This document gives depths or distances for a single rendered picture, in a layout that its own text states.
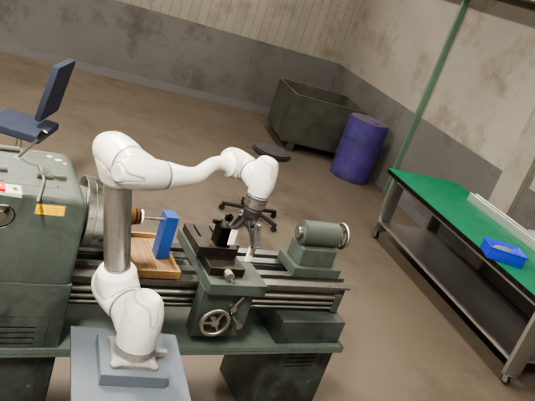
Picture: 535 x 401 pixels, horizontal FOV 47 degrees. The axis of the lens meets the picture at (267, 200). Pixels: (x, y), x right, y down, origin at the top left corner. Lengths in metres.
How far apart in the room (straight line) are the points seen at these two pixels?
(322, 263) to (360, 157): 4.86
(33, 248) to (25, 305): 0.27
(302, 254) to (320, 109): 5.43
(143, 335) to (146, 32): 7.53
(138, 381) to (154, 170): 0.82
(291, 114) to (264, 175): 6.09
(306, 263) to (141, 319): 1.24
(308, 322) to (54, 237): 1.43
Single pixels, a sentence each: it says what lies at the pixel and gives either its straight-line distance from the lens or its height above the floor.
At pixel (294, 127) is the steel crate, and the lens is 8.55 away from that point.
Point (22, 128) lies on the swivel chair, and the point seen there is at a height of 0.51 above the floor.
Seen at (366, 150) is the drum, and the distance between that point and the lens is 8.14.
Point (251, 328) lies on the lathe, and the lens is 3.38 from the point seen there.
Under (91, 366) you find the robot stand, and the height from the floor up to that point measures 0.75.
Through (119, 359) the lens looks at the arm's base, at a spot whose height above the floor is 0.82.
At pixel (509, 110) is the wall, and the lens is 6.93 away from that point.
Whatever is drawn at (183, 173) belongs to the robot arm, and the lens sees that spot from 2.15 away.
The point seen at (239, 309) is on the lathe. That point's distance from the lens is 3.06.
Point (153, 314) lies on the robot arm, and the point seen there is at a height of 1.03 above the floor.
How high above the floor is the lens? 2.33
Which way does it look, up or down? 21 degrees down
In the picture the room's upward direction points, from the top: 19 degrees clockwise
